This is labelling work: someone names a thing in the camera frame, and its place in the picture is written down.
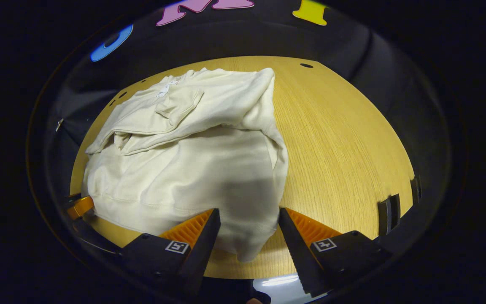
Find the cream sweatshirt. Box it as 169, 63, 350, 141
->
82, 68, 289, 263

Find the black backdrop cloth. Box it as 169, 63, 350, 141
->
43, 0, 452, 254

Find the black table edge clamp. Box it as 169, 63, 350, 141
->
410, 176, 422, 205
378, 194, 401, 236

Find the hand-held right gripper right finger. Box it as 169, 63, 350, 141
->
278, 207, 393, 298

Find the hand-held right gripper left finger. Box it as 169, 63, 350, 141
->
116, 208, 221, 298

